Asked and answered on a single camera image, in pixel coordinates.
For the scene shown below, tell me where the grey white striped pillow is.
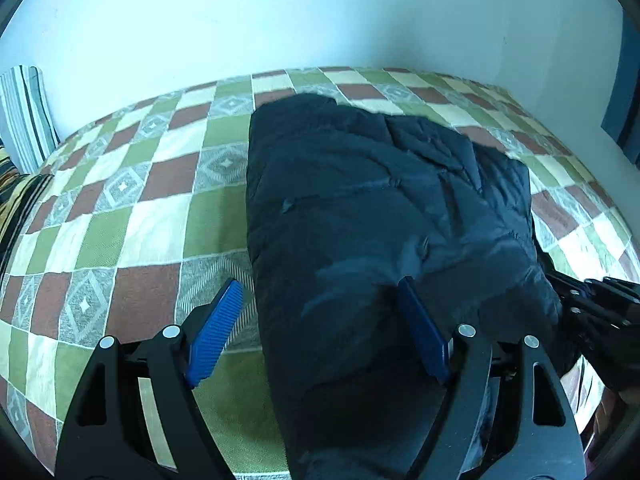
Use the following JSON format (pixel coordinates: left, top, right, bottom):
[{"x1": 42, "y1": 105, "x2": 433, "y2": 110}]
[{"x1": 0, "y1": 65, "x2": 62, "y2": 173}]

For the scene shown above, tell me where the yellow black striped pillow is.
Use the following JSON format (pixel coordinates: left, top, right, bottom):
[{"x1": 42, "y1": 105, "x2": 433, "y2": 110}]
[{"x1": 0, "y1": 145, "x2": 57, "y2": 273}]

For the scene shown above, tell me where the dark blue panel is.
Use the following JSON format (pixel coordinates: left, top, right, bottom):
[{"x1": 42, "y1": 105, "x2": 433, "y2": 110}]
[{"x1": 600, "y1": 7, "x2": 640, "y2": 167}]

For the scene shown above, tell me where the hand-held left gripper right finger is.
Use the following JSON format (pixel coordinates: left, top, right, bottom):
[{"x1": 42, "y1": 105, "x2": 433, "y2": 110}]
[{"x1": 396, "y1": 275, "x2": 587, "y2": 480}]

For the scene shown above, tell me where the checkered bed sheet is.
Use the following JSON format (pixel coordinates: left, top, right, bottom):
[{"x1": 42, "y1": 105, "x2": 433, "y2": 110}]
[{"x1": 0, "y1": 66, "x2": 640, "y2": 480}]

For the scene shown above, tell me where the black puffer jacket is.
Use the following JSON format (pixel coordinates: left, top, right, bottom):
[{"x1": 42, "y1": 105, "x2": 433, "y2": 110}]
[{"x1": 246, "y1": 94, "x2": 582, "y2": 480}]

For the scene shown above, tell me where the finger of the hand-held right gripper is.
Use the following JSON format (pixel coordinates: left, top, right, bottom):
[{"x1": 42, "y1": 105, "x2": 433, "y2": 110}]
[
  {"x1": 561, "y1": 301, "x2": 640, "y2": 348},
  {"x1": 546, "y1": 271, "x2": 640, "y2": 307}
]

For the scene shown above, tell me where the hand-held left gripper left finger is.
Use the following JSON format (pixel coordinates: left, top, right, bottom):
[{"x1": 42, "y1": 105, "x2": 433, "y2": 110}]
[{"x1": 54, "y1": 278, "x2": 246, "y2": 480}]

